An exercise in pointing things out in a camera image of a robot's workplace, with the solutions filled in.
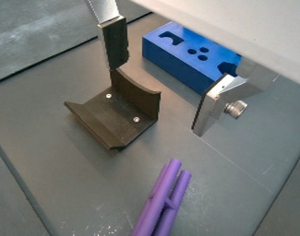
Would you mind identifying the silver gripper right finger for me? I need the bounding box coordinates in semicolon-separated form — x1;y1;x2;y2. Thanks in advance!
191;58;277;136

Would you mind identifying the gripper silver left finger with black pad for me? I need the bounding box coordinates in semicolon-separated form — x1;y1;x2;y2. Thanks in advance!
84;0;128;70

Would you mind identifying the purple three prong object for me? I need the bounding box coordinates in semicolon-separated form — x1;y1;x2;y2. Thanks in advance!
131;159;191;236

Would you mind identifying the black curved fixture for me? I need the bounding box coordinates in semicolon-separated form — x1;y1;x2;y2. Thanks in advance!
64;69;160;149

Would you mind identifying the blue shape sorter block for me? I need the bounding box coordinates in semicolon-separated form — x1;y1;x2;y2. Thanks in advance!
142;22;241;94

